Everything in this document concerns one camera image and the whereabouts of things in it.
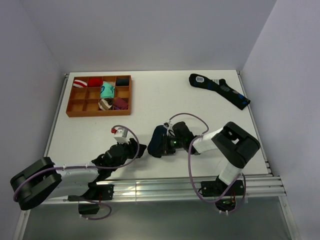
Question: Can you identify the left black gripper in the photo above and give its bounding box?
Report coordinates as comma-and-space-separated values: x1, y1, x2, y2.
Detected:
110, 137, 147, 172

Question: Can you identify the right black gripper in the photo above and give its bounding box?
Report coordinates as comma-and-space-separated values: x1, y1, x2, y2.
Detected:
154, 133, 186, 156

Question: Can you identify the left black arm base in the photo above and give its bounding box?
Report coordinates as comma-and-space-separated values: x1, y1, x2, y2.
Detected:
67, 184, 114, 220

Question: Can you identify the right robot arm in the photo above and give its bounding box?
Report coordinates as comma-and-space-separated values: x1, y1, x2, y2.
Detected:
156, 121, 261, 195

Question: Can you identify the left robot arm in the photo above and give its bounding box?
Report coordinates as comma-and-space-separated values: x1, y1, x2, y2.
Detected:
10, 138, 147, 211

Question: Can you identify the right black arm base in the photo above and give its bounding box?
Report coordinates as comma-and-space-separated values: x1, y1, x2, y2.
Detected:
198, 178, 246, 212

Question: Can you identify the purple sock roll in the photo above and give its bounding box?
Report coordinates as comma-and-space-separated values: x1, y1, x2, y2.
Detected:
113, 97, 129, 110

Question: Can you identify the brown white sock roll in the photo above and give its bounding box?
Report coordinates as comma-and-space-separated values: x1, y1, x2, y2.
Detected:
98, 98, 113, 111

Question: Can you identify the teal sock roll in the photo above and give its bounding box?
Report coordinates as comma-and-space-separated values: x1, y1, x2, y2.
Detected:
100, 82, 115, 99

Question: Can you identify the dark navy sock roll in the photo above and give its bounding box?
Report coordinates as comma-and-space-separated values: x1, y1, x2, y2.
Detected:
116, 77, 130, 87

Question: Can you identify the red white striped sock roll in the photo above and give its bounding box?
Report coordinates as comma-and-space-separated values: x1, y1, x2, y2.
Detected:
72, 79, 88, 88

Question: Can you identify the brown wooden organizer tray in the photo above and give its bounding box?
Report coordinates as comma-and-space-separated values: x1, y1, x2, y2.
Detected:
66, 75, 133, 117

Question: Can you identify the black blue patterned sock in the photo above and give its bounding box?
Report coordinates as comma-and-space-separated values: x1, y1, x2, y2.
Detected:
188, 73, 251, 110

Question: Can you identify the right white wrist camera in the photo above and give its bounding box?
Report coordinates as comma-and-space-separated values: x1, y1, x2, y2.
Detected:
163, 120, 175, 136

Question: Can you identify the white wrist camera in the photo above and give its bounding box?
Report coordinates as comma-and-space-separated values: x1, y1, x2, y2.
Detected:
163, 120, 175, 136
111, 127, 129, 144

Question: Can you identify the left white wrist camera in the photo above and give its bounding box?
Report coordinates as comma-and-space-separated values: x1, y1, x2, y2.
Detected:
111, 127, 129, 144

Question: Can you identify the aluminium table frame rail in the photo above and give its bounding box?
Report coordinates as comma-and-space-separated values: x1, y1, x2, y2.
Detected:
23, 174, 287, 206

